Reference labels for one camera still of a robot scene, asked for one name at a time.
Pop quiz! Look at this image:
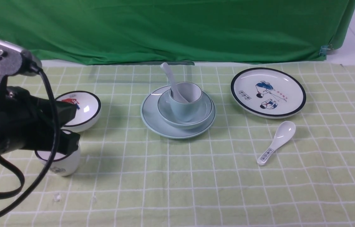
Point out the light blue ceramic cup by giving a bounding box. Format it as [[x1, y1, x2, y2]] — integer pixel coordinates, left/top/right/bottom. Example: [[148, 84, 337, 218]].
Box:
[[169, 82, 203, 122]]

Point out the black camera cable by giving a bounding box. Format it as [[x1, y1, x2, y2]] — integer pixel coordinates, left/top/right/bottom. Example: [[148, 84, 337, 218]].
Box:
[[0, 61, 61, 225]]

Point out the green backdrop cloth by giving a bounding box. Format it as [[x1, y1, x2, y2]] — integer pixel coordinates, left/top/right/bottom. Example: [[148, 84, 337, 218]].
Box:
[[0, 0, 355, 65]]

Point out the white cup with black rim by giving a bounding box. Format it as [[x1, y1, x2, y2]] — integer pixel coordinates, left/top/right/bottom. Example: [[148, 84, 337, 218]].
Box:
[[35, 129, 81, 177]]

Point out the white plate with cartoon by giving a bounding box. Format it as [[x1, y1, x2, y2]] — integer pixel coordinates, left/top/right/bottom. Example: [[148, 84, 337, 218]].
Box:
[[230, 67, 307, 119]]

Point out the plain white ceramic spoon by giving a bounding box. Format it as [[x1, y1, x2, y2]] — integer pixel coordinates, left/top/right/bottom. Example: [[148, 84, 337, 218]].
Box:
[[160, 63, 189, 103]]

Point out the light blue ceramic bowl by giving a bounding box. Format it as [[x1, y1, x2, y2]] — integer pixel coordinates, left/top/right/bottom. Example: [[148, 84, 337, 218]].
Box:
[[157, 90, 216, 129]]

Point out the green checkered tablecloth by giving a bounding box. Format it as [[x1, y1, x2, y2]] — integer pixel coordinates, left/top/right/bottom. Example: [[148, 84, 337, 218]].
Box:
[[0, 63, 355, 227]]

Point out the white bowl with cartoon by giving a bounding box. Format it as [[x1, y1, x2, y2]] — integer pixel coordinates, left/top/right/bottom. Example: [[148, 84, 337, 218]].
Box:
[[56, 90, 102, 133]]

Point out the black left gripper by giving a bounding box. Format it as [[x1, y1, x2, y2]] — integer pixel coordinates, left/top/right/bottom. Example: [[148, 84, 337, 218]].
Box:
[[0, 87, 80, 164]]

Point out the white spoon with patterned handle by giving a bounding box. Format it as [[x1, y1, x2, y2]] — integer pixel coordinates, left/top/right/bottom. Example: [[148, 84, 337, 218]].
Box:
[[257, 121, 296, 166]]

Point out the metal binder clip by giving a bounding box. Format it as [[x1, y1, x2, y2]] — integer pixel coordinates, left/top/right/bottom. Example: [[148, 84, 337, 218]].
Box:
[[319, 44, 334, 57]]

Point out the light blue ceramic plate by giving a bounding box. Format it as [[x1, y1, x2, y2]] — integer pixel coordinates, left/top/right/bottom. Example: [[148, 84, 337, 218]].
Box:
[[140, 86, 216, 139]]

